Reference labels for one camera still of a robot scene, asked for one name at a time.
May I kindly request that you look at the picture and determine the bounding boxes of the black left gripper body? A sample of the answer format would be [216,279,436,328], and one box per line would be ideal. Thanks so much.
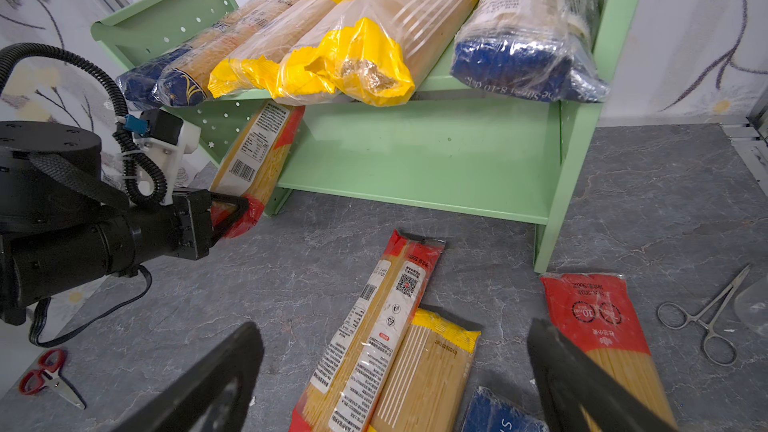
[113,189,213,270]

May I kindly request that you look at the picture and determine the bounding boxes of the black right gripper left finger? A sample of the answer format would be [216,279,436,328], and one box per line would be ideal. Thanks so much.
[116,321,265,431]

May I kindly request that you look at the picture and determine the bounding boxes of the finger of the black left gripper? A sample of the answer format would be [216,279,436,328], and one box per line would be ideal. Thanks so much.
[210,192,249,240]

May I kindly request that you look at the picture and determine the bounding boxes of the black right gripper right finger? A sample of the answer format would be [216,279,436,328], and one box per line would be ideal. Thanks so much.
[527,319,673,431]

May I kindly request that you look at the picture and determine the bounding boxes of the red spaghetti bag under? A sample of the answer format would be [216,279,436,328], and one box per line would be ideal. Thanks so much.
[210,100,305,238]

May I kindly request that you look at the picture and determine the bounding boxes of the red spaghetti bag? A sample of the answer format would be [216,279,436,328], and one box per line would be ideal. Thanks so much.
[289,231,445,432]
[541,273,678,429]

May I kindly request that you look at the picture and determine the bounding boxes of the blue Barilla spaghetti box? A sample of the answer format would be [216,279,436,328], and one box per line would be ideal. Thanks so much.
[461,386,549,432]

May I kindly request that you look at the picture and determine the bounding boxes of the blue brown spaghetti bag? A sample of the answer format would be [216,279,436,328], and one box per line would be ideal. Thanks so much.
[152,0,300,107]

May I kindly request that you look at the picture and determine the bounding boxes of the yellow striped spaghetti bag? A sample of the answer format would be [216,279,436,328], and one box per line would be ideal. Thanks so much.
[368,309,481,432]

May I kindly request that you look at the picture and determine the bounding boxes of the clear blue-end spaghetti bag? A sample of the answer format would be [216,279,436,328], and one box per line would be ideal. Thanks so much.
[451,0,609,103]

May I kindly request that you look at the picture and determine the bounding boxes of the blue clear spaghetti bag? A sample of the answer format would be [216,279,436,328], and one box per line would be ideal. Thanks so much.
[116,0,297,110]

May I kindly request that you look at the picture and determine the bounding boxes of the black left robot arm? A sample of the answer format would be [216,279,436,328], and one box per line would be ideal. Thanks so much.
[1,42,249,348]

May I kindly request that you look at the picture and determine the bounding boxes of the green wooden two-tier shelf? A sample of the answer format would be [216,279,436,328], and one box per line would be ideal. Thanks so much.
[91,0,639,273]

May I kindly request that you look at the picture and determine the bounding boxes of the steel surgical forceps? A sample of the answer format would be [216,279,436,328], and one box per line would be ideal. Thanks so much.
[656,264,752,367]

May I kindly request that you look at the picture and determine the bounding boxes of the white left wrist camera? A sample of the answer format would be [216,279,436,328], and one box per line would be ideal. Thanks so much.
[124,109,201,206]

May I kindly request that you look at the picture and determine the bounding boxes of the red handled scissors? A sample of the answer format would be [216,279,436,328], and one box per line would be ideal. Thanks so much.
[18,348,86,410]

